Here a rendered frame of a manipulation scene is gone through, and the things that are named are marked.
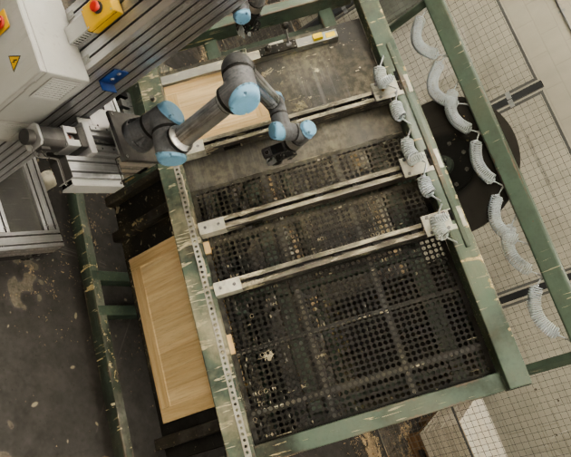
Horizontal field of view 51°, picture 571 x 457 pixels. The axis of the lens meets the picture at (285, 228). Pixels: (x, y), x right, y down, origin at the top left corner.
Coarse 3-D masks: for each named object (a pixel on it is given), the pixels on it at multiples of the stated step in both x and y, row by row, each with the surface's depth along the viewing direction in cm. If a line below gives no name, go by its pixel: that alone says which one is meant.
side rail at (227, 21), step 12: (288, 0) 318; (300, 0) 317; (312, 0) 317; (324, 0) 318; (336, 0) 321; (348, 0) 324; (264, 12) 316; (276, 12) 316; (288, 12) 319; (300, 12) 322; (312, 12) 325; (216, 24) 315; (228, 24) 315; (264, 24) 323; (204, 36) 318; (216, 36) 321; (228, 36) 324
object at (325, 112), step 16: (368, 96) 296; (384, 96) 291; (304, 112) 295; (320, 112) 298; (336, 112) 295; (352, 112) 299; (256, 128) 294; (208, 144) 296; (224, 144) 292; (240, 144) 297
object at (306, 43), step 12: (312, 36) 311; (324, 36) 311; (336, 36) 311; (300, 48) 311; (252, 60) 309; (264, 60) 312; (180, 72) 309; (192, 72) 309; (204, 72) 308; (216, 72) 310; (168, 84) 308
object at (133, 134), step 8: (128, 120) 245; (136, 120) 242; (128, 128) 242; (136, 128) 241; (144, 128) 239; (128, 136) 241; (136, 136) 241; (144, 136) 241; (136, 144) 244; (144, 144) 244; (152, 144) 247; (144, 152) 249
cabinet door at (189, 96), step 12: (180, 84) 309; (192, 84) 309; (204, 84) 308; (216, 84) 308; (168, 96) 308; (180, 96) 307; (192, 96) 307; (204, 96) 307; (180, 108) 305; (192, 108) 305; (264, 108) 303; (228, 120) 302; (240, 120) 302; (252, 120) 301; (264, 120) 301; (216, 132) 300
